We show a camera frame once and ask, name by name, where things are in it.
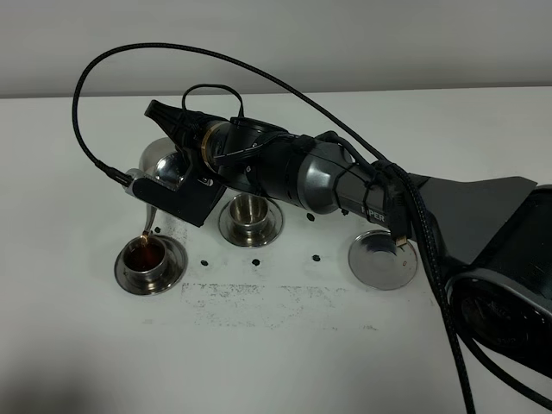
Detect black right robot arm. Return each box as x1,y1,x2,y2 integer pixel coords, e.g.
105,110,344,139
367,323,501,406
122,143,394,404
146,101,551,375

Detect steel saucer far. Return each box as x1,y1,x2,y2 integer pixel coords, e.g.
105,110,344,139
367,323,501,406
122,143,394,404
218,198,284,248

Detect steel teacup near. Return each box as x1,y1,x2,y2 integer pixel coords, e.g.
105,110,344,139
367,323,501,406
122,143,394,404
122,236,168,292

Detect steel teapot saucer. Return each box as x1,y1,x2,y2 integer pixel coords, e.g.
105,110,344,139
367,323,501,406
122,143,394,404
348,230,418,291

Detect steel teacup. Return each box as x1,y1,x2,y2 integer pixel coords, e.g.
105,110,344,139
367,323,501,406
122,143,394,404
122,236,168,292
228,193,269,241

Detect black braided camera cable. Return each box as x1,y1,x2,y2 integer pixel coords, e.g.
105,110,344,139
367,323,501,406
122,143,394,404
72,41,477,414

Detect steel saucer near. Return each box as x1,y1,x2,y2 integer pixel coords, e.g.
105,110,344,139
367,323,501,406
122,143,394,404
114,235,187,296

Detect steel teacup far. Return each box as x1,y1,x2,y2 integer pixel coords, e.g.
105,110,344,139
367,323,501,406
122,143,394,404
228,193,269,241

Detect stainless steel teapot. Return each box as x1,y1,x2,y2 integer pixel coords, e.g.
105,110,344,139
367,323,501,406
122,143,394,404
138,137,191,239

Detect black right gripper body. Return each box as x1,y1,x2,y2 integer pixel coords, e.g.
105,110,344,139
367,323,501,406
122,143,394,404
145,100,216,180

